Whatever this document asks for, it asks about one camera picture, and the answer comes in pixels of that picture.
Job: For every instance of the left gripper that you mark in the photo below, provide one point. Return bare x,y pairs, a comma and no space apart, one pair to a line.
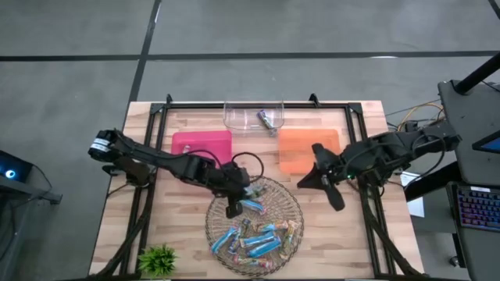
234,208

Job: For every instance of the tablet with blue screen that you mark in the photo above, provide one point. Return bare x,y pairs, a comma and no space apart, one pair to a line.
490,145

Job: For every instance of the black metal table frame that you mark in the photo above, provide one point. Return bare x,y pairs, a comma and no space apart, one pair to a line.
187,105

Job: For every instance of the white paper sheet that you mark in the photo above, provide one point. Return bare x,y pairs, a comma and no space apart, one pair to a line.
417,207

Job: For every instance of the grey desk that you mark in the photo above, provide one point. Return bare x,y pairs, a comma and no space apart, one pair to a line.
480,253

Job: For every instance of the small green artificial plant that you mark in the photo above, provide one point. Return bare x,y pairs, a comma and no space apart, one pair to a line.
158,260

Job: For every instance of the black cart leg bar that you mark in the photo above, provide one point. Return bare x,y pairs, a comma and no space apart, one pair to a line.
429,183

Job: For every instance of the black slanted pole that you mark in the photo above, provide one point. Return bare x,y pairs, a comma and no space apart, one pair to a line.
476,74

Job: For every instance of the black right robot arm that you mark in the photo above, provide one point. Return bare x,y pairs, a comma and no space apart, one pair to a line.
390,150

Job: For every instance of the black computer with blue light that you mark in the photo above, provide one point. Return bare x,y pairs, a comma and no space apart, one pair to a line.
15,168

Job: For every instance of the red logo Chewy granola bar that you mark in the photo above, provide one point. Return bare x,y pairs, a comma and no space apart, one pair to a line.
254,262

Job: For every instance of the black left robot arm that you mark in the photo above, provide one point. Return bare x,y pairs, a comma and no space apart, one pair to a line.
176,166

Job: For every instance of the dark grey cart top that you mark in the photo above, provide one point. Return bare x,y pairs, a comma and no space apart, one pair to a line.
484,113

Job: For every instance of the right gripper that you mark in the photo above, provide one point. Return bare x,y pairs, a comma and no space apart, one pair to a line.
336,168

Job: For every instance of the black caster wheel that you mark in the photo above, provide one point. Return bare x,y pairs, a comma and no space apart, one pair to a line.
454,261

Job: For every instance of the yellow green granola bar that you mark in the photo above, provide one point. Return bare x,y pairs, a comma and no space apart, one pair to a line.
289,242

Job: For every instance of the black power adapter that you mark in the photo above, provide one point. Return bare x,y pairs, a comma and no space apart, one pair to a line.
412,125

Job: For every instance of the teal green granola bar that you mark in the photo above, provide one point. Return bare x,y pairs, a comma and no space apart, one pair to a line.
258,191

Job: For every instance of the backlit computer keyboard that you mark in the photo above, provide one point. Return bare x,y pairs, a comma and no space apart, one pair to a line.
478,208

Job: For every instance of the clear plastic bin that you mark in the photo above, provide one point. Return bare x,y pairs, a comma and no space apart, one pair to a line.
238,117

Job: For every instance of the dark purple silver granola bar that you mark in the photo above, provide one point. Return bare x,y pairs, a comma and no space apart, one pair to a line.
266,122
242,230

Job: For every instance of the pink plastic tray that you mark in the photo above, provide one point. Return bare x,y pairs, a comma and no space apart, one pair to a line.
203,140

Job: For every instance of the round woven wicker basket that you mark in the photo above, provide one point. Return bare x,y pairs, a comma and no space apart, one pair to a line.
281,203

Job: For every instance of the orange plastic tray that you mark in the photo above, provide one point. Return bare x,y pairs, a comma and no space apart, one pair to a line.
308,152

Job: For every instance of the grey metal stand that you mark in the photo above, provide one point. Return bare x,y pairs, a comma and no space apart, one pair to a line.
39,194

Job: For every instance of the yellow blue granola bar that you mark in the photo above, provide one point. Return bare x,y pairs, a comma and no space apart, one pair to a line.
271,227

